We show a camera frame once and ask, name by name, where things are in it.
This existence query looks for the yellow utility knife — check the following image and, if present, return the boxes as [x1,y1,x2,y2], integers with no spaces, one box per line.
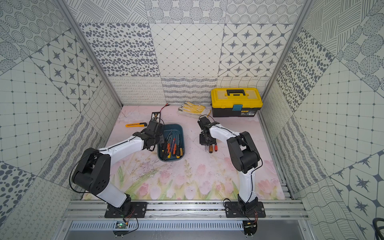
[125,123,148,128]

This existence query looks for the white slotted cable duct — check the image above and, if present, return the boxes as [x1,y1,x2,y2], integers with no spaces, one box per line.
[70,220,243,231]

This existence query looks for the black balanced charging board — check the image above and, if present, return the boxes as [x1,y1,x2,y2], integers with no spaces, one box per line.
[151,112,161,122]

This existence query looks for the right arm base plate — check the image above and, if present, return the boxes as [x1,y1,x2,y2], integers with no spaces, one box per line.
[223,201,266,219]

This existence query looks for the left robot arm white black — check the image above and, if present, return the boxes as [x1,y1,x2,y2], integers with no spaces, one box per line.
[70,119,164,211]

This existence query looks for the yellow black toolbox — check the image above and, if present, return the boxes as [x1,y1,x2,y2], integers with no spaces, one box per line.
[211,88,263,118]

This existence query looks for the yellow white work gloves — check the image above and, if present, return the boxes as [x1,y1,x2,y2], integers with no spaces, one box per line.
[177,102,211,119]

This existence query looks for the teal plastic storage box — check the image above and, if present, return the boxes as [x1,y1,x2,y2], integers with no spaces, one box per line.
[158,124,185,162]

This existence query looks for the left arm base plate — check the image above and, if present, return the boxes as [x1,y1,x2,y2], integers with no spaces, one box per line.
[105,202,148,219]

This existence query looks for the aluminium rail frame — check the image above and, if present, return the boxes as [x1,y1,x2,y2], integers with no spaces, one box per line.
[62,200,309,221]

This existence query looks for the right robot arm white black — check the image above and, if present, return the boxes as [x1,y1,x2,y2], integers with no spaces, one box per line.
[198,116,262,212]

